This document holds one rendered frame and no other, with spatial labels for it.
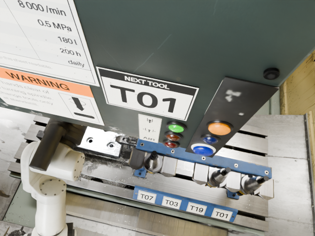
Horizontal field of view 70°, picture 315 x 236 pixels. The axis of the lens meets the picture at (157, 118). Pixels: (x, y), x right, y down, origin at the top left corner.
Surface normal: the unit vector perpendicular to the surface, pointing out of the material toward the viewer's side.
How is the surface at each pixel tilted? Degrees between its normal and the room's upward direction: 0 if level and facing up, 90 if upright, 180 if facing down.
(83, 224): 8
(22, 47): 90
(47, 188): 40
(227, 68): 90
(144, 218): 7
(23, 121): 24
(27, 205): 0
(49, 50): 90
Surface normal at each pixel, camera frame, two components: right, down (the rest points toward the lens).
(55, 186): 0.21, -0.89
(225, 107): -0.21, 0.87
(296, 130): -0.35, -0.49
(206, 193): 0.05, -0.44
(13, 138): 0.45, -0.30
